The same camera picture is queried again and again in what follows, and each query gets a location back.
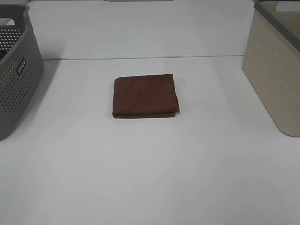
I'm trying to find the brown towel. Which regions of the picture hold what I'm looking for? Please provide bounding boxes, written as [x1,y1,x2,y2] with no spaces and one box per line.
[112,74,180,119]

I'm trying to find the beige storage bin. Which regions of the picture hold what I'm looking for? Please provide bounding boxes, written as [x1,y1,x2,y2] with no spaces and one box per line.
[242,0,300,137]

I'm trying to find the grey perforated plastic basket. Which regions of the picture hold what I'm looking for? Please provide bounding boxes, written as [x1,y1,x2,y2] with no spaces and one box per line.
[0,4,44,139]

